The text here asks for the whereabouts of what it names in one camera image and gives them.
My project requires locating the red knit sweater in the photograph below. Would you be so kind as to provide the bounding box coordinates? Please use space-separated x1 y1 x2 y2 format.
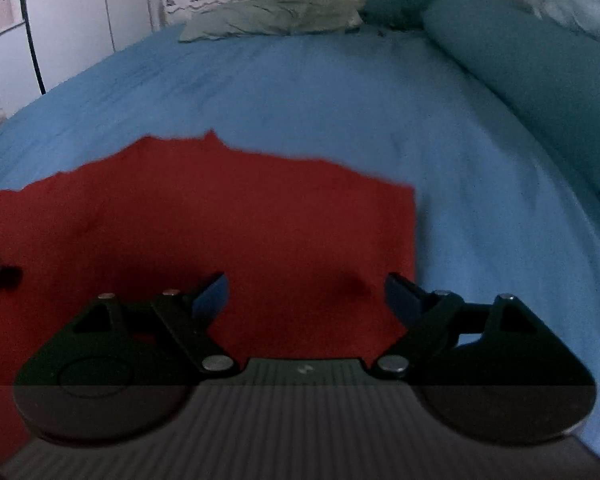
0 133 416 463

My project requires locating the blue bed sheet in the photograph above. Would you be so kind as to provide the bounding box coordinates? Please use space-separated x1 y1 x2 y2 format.
0 27 600 454

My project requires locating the white shelf desk unit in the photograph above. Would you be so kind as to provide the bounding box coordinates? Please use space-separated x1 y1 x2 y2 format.
0 0 42 125

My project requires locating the teal folded duvet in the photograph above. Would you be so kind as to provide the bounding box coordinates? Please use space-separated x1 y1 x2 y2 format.
422 0 600 198

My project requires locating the white wardrobe with grey band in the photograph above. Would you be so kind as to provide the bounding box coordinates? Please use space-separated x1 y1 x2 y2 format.
21 0 154 93

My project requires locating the green pillow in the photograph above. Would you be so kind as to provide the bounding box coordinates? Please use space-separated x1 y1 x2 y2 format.
178 0 363 44

